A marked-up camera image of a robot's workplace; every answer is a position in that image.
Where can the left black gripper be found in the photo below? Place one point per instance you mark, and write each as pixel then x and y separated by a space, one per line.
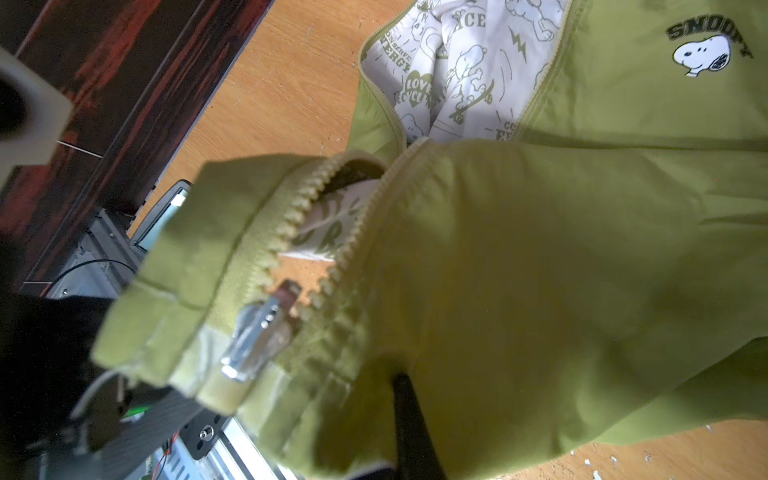
pixel 61 417

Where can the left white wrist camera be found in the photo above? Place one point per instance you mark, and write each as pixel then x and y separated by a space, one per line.
pixel 33 116

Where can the silver zipper slider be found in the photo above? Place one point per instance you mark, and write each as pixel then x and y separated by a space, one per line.
pixel 262 330

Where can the green jacket with printed lining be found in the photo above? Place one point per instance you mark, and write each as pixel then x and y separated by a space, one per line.
pixel 551 216

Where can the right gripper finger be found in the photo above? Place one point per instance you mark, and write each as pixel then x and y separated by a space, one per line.
pixel 416 456

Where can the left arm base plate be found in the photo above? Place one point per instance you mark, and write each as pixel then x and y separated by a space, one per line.
pixel 200 434

